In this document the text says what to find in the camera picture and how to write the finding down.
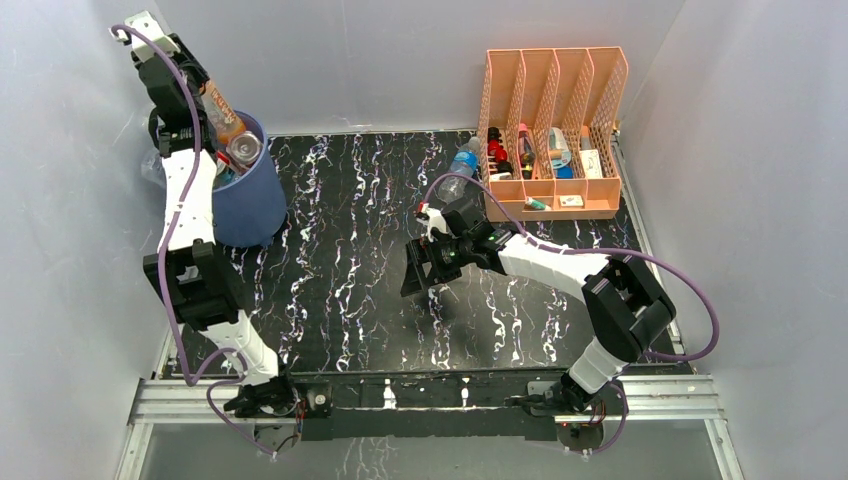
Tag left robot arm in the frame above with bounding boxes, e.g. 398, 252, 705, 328
114, 18, 301, 418

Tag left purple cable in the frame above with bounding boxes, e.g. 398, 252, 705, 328
109, 23, 280, 458

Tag blue capped tube in organizer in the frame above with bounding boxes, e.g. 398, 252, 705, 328
548, 127, 574, 179

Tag red blue label clear bottle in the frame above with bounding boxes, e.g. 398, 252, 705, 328
215, 151, 233, 184

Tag clear unlabelled plastic bottle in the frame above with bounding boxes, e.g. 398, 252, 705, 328
140, 148, 167, 190

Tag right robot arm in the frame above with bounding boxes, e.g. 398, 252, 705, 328
400, 200, 676, 415

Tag orange plastic file organizer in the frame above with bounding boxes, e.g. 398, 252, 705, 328
477, 46, 629, 221

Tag red black items in organizer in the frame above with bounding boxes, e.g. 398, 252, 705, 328
486, 127, 513, 181

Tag purple cable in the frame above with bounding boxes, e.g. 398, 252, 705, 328
109, 23, 280, 458
420, 172, 721, 458

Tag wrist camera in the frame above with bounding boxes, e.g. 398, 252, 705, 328
415, 202, 451, 242
124, 10, 181, 63

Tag brown tea bottle red label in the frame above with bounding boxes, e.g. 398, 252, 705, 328
226, 130, 264, 170

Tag small white box front tray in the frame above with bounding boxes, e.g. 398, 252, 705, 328
558, 195, 585, 208

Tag white box in organizer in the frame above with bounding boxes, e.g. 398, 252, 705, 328
579, 149, 604, 179

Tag blue label water bottle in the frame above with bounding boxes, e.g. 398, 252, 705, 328
437, 136, 481, 204

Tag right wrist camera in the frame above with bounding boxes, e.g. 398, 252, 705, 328
415, 202, 451, 242

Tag blue plastic bin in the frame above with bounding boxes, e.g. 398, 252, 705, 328
212, 110, 288, 248

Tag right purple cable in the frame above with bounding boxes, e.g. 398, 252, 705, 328
420, 172, 721, 458

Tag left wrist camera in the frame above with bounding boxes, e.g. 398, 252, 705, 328
124, 10, 181, 63

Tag orange drink bottle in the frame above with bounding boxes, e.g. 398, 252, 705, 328
201, 80, 247, 146

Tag dark bottle in organizer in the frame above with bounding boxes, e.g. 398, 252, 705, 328
518, 123, 536, 180

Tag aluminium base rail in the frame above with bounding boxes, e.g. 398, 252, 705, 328
115, 374, 747, 480

